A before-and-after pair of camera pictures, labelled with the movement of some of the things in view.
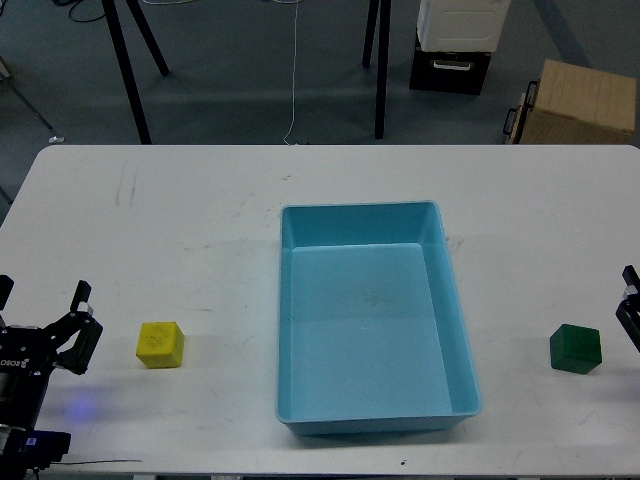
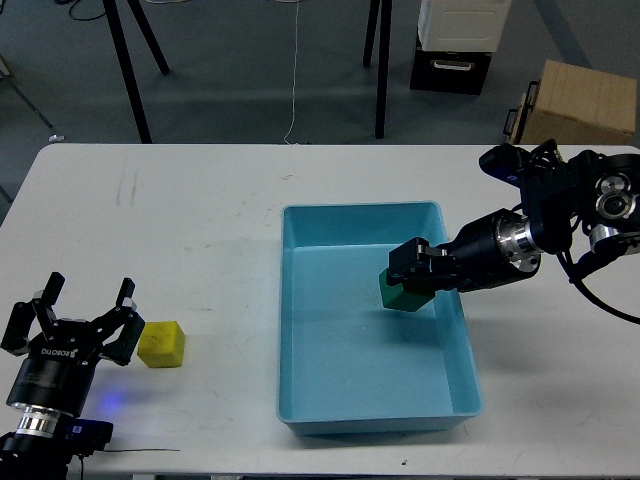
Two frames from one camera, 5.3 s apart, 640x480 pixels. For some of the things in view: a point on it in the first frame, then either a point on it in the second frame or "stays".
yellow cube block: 160,344 stays
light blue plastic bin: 372,336 stays
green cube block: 575,349 → 396,298
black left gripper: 27,355 → 58,371
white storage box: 461,25 stays
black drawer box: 460,73 stays
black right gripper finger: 628,311 → 499,247
